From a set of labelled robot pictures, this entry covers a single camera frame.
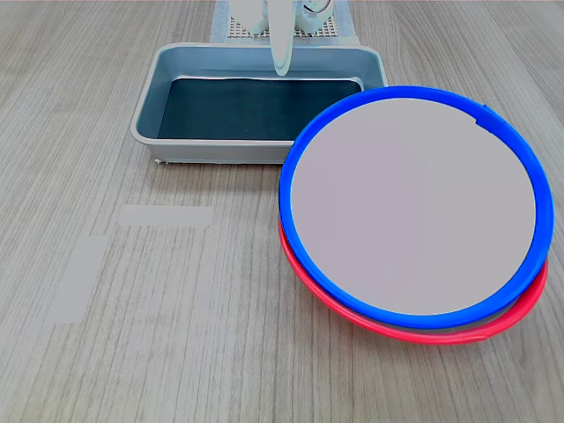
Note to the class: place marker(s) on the white plate with blue rim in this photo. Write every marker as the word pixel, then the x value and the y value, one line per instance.
pixel 414 207

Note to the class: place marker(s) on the black mat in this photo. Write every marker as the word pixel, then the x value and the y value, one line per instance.
pixel 247 110

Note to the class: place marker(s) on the steel tray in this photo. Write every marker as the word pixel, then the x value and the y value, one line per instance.
pixel 150 110

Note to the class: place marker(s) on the pale tape strip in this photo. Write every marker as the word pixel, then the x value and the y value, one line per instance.
pixel 79 282
pixel 167 216

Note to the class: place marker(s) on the white plate with red rim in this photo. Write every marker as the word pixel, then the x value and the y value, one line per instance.
pixel 440 339

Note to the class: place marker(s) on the pale perforated base plate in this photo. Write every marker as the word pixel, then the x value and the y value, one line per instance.
pixel 328 28

